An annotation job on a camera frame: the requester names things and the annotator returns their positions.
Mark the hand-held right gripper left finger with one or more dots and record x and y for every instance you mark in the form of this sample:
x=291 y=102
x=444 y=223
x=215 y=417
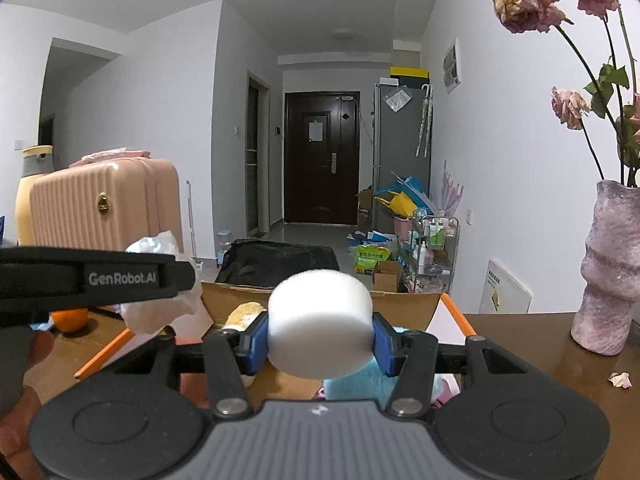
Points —
x=259 y=340

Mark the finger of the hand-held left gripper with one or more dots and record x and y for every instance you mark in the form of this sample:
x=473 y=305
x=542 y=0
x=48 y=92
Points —
x=181 y=277

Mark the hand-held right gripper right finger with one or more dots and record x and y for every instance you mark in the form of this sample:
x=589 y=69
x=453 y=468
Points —
x=385 y=347

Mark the yellow plush toy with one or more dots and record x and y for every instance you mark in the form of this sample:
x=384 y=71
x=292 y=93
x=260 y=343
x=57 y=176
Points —
x=242 y=315

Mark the orange printed cardboard box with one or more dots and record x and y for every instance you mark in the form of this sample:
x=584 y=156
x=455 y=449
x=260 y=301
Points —
x=400 y=310

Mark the white plastic bag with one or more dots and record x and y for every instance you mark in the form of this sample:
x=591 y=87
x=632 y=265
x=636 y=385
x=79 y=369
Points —
x=150 y=317

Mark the white foam cylinder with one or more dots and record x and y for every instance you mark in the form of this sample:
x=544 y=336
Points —
x=320 y=320

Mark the person's left hand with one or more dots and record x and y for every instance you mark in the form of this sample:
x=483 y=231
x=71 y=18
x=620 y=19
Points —
x=42 y=352

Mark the orange fruit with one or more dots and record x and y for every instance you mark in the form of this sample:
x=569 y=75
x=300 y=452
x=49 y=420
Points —
x=70 y=321

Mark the light blue fluffy towel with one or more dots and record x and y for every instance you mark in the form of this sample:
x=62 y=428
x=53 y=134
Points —
x=360 y=385

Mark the clear water bottle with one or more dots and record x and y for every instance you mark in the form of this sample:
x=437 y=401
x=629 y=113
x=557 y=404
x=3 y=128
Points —
x=224 y=247

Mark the small brown cardboard box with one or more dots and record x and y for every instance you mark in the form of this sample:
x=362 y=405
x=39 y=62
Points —
x=386 y=277

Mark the pink fluffy cloth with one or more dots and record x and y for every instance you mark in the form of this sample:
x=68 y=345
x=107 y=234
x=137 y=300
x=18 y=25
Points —
x=441 y=392

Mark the black duffel bag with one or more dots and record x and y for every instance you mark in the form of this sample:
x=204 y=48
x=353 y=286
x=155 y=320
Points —
x=280 y=262

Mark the tall yellow bottle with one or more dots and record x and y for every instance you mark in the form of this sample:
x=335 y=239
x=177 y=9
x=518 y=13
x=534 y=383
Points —
x=25 y=200

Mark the green detergent bag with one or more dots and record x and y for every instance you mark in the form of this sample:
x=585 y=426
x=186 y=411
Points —
x=372 y=260

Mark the pink ribbed suitcase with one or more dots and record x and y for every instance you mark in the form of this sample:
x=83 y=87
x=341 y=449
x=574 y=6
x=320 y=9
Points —
x=125 y=200

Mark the blue plastic bag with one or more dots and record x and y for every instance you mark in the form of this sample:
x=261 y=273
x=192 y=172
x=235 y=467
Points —
x=372 y=237

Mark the pink plastic bin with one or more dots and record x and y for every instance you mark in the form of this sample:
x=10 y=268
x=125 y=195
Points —
x=404 y=226

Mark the pink folded clothes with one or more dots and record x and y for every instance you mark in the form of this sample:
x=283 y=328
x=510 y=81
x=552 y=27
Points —
x=110 y=156

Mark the interior glass door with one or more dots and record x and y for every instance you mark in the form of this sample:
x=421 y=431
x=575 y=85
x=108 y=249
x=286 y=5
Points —
x=257 y=160

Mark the pile of blue yellow bags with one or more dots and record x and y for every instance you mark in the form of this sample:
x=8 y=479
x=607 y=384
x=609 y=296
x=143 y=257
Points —
x=402 y=202

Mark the dark brown entrance door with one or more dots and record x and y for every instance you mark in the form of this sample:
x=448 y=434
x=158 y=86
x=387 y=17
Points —
x=320 y=180

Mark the grey refrigerator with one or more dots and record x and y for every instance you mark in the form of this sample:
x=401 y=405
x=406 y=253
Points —
x=395 y=160

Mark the white paper notice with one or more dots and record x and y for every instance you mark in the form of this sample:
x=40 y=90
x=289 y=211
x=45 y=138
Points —
x=315 y=131

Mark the white folded umbrella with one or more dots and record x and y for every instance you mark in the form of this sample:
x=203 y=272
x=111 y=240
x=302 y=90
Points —
x=420 y=125
x=428 y=125

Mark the fallen pink petal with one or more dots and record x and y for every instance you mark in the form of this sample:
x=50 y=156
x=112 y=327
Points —
x=620 y=380

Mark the pink textured vase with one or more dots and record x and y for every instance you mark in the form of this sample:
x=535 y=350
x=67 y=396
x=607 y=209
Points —
x=610 y=270

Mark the clear plastic sleeve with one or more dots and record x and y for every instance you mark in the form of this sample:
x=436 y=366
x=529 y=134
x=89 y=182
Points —
x=398 y=100

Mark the yellow flat box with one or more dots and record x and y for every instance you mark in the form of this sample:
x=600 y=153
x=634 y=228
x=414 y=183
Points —
x=410 y=71

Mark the bunch of dried pink roses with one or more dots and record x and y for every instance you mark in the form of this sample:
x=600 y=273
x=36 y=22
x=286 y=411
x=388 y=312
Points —
x=525 y=2

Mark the white wall panel box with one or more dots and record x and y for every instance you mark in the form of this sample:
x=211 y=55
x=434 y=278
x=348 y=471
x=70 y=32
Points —
x=451 y=67

